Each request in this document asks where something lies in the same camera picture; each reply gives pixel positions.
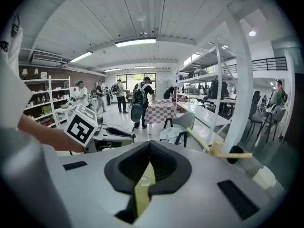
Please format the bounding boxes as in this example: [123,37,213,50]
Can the person's white t-shirt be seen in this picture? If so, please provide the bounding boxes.
[0,14,33,131]

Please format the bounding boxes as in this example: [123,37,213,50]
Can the black framed window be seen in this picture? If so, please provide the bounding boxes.
[116,73,157,97]

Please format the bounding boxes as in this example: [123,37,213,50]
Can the white desk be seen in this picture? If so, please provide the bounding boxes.
[55,103,79,119]

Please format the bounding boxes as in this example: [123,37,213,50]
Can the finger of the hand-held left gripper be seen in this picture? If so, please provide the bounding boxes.
[105,127,136,133]
[104,131,137,143]

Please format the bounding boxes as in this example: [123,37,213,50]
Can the person's left forearm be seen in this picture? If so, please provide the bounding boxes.
[17,114,86,153]

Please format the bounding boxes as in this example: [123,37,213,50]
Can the white metal shelving unit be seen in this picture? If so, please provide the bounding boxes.
[176,38,238,147]

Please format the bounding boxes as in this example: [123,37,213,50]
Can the grey black round board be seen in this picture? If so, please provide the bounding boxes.
[130,104,145,124]

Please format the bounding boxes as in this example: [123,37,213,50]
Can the grey chair black legs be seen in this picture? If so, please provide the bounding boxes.
[159,111,196,148]

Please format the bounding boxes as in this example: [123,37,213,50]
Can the white crumpled cloth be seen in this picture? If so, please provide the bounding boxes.
[159,124,188,145]

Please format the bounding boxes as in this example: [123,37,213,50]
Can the round table green tablecloth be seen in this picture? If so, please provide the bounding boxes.
[133,161,157,219]

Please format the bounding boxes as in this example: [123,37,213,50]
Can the ceiling air conditioner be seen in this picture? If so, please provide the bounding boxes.
[30,51,64,66]

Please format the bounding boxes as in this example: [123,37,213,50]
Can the white trash bin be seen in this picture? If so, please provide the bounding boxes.
[251,164,277,188]

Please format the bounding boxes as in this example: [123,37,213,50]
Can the white storage shelf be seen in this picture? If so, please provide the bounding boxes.
[22,76,72,128]

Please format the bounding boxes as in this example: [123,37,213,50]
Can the checkered tablecloth table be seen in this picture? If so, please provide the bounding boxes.
[145,99,176,126]

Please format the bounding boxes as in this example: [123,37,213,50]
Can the black bin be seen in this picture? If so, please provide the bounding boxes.
[226,145,245,164]

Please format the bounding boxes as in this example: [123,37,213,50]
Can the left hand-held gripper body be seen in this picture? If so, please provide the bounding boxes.
[64,103,105,153]

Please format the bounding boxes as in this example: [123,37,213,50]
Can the dark office chair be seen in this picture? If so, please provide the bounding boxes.
[246,103,286,143]

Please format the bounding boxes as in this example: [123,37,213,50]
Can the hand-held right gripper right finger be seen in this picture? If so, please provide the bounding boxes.
[134,140,287,228]

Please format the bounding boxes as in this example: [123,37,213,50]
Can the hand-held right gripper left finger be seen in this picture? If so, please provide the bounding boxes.
[41,140,152,228]

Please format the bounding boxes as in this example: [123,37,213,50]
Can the white pillar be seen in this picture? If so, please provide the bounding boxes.
[223,8,254,152]

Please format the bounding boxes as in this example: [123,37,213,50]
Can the black balcony railing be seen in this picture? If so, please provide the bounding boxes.
[222,57,288,75]

